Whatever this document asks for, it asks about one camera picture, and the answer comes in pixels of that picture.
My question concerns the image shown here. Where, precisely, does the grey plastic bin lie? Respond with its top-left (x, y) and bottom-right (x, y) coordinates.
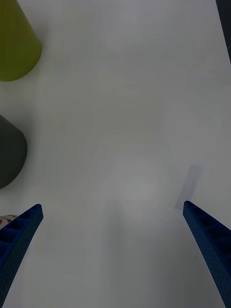
top-left (0, 114), bottom-right (28, 190)

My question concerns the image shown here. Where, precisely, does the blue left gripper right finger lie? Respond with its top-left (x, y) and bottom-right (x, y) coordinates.
top-left (182, 200), bottom-right (231, 308)

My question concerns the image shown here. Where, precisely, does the yellow-green plastic bin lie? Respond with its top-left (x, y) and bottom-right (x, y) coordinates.
top-left (0, 0), bottom-right (43, 82)

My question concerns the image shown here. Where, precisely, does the clear bottle with red cap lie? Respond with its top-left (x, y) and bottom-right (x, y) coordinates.
top-left (0, 214), bottom-right (18, 228)

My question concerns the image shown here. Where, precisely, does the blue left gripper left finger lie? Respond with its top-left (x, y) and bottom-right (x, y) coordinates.
top-left (0, 204), bottom-right (44, 308)

